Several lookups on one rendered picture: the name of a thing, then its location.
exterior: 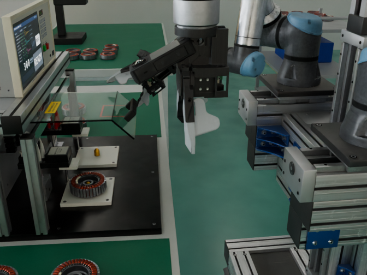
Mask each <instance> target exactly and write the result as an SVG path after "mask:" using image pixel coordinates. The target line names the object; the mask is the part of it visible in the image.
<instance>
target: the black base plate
mask: <svg viewBox="0 0 367 275"><path fill-rule="evenodd" d="M57 142H64V146H71V149H72V154H73V158H76V155H77V150H78V147H77V141H76V140H73V137H57ZM79 146H80V147H100V146H119V156H118V161H117V167H108V168H78V169H77V170H68V178H69V179H71V178H72V177H74V176H75V175H77V174H81V173H84V172H98V173H101V174H103V175H104V176H105V177H114V178H115V184H114V192H113V199H112V204H111V205H103V206H78V207H60V203H61V200H62V196H63V193H64V190H65V188H66V182H67V181H66V173H65V170H59V168H45V169H42V174H50V176H51V183H52V191H51V193H50V196H49V198H48V200H47V201H46V208H47V213H48V220H49V226H50V229H49V230H48V234H47V235H43V233H41V234H40V235H36V232H35V226H34V220H33V213H32V208H31V201H30V197H29V191H28V185H27V179H26V173H25V169H22V171H21V173H20V175H19V176H18V178H17V180H16V182H15V184H14V185H13V187H12V189H11V191H10V193H9V194H8V196H7V198H6V201H7V206H8V211H9V217H10V222H11V227H12V231H11V232H10V235H9V236H5V235H2V237H0V242H14V241H37V240H59V239H71V238H94V237H116V236H139V235H161V234H162V224H161V204H160V193H159V172H158V151H157V135H135V139H132V138H131V137H130V136H128V135H124V136H90V137H81V139H79Z"/></svg>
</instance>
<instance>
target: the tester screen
mask: <svg viewBox="0 0 367 275"><path fill-rule="evenodd" d="M13 29H14V36H15V42H16V49H17V55H18V60H19V66H20V73H21V80H22V77H23V76H24V75H25V74H26V73H27V72H28V71H29V70H30V69H31V68H32V67H34V60H33V54H34V53H35V52H36V51H37V50H38V49H40V48H41V43H40V44H39V45H38V46H37V47H36V48H34V49H33V50H32V45H31V39H32V38H34V37H35V36H36V35H37V34H39V27H38V19H37V14H36V15H34V16H32V17H31V18H29V19H28V20H26V21H24V22H23V23H21V24H19V25H17V26H16V27H14V28H13ZM28 58H29V62H30V67H29V68H28V69H27V70H26V71H25V70H24V66H23V63H24V62H25V61H26V60H27V59H28ZM43 65H44V63H43V64H42V65H41V66H40V67H39V68H38V69H37V71H38V70H39V69H40V68H41V67H42V66H43ZM37 71H36V72H37ZM36 72H35V68H34V72H33V73H32V75H31V76H30V77H29V78H28V79H27V80H26V81H25V82H24V83H23V82H22V86H23V87H24V86H25V85H26V84H27V83H28V82H29V80H30V79H31V78H32V77H33V76H34V75H35V74H36Z"/></svg>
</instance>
